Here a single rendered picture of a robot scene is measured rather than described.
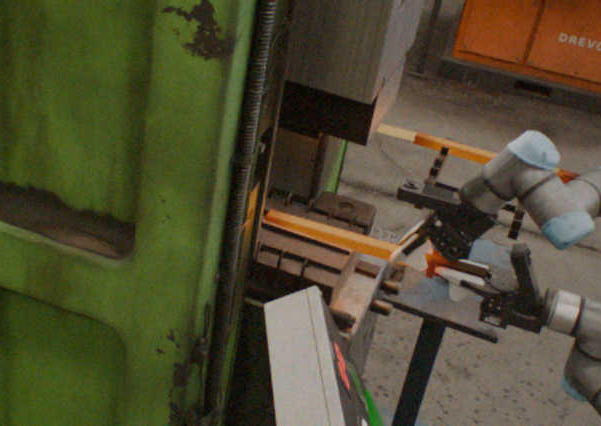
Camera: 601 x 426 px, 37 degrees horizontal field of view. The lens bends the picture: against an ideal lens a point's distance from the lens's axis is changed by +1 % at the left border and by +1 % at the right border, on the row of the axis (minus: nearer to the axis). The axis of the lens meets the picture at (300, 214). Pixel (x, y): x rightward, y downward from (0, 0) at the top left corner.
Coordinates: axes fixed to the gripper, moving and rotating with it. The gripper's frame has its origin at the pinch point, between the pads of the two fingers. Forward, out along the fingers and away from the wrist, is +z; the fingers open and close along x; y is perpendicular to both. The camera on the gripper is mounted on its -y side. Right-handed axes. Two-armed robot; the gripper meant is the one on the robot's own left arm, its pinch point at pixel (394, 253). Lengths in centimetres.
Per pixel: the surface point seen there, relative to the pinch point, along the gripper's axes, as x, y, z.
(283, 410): -63, -9, -13
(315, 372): -58, -9, -16
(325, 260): -6.5, -8.9, 7.2
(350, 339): -15.6, 3.3, 10.0
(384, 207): 184, 27, 102
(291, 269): -11.2, -12.7, 10.5
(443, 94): 318, 27, 102
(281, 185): 22.9, -22.4, 21.3
